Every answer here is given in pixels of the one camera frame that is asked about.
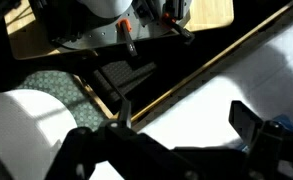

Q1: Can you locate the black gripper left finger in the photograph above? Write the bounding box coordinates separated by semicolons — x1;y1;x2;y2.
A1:
117;99;133;129

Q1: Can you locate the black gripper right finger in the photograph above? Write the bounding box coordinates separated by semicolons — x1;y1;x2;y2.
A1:
228;99;264;145

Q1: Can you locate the mattress with white sheet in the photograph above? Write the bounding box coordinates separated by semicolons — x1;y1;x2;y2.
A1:
89;13;293;180

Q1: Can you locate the wooden chair with dotted cushion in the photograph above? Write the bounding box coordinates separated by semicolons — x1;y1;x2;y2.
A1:
17;69;118;132

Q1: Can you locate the orange and black clamp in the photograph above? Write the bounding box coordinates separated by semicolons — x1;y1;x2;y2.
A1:
161;11;196;46
116;17;139;58

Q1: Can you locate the grey robot mounting plate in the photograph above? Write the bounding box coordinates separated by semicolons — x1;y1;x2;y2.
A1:
35;0;192;51

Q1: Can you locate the wooden robot stand top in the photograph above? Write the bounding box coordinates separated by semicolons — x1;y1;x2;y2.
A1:
4;0;236;61

